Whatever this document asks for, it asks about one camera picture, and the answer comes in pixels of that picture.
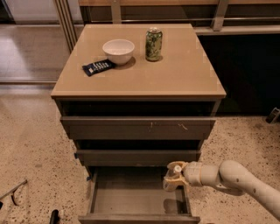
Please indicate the grey middle drawer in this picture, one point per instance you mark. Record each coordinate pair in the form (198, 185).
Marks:
(135, 157)

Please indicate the dark object by wall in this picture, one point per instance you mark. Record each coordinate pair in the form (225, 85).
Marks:
(273, 116)

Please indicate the grey open bottom drawer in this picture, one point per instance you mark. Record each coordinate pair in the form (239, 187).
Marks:
(135, 195)

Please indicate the dark blue snack packet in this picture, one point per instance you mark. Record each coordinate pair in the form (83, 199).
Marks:
(98, 67)

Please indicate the grey top drawer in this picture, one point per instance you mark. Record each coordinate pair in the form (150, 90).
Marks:
(137, 128)

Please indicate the metal tool on floor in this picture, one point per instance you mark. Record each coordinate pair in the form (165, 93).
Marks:
(11, 193)

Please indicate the brown drawer cabinet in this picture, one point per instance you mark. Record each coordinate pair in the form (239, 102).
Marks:
(182, 84)

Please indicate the white ceramic bowl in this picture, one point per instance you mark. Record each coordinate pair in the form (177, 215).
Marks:
(119, 51)

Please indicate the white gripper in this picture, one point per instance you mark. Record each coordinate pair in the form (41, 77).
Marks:
(192, 173)

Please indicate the clear blue plastic bottle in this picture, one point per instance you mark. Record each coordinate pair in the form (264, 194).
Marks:
(177, 169)

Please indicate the black object on floor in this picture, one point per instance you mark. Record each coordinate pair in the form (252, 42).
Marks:
(54, 219)

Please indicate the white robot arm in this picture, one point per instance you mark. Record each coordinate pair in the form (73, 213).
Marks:
(229, 177)

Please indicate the green drink can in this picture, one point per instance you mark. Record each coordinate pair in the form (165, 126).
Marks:
(153, 44)

